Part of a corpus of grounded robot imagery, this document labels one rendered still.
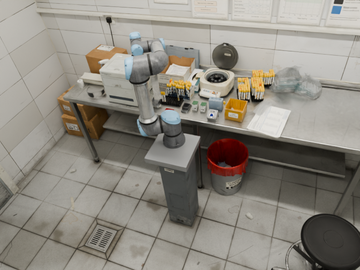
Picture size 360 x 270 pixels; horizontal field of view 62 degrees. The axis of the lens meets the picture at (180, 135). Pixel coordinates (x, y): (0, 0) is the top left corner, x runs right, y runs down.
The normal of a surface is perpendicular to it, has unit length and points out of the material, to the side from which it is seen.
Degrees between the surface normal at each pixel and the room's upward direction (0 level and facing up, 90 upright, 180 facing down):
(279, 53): 90
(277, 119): 0
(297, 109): 0
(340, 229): 3
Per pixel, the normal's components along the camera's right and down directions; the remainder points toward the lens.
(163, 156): -0.10, -0.73
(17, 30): 0.93, 0.18
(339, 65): -0.35, 0.67
